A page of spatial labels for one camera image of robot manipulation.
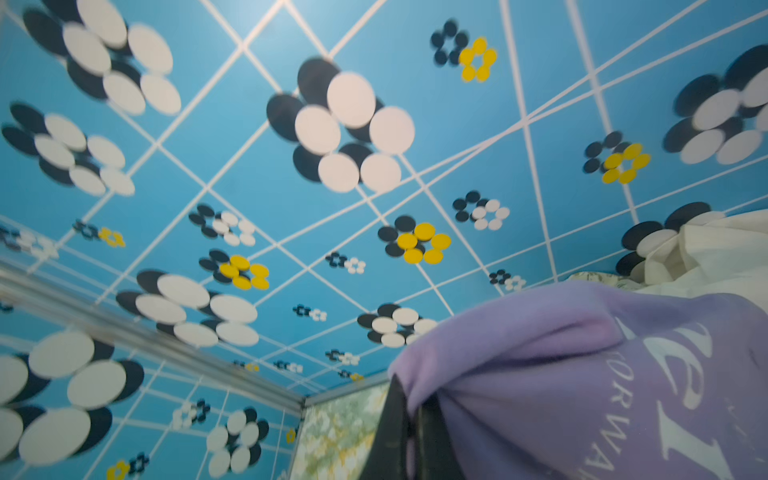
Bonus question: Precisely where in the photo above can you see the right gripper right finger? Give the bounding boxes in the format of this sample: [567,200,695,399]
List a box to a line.
[415,395,465,480]

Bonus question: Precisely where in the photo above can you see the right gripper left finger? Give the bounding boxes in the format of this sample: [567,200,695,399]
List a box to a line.
[359,376,416,480]

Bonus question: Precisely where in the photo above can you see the purple printed cloth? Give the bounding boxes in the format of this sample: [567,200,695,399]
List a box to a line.
[390,281,767,479]

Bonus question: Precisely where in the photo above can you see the cream patterned cloth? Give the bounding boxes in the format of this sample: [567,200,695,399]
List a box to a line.
[568,271,638,290]

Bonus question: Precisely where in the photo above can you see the white plain cloth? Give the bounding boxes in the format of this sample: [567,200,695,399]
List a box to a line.
[638,210,767,310]

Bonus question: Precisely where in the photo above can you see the left back aluminium post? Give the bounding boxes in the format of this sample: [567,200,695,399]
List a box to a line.
[0,257,391,416]

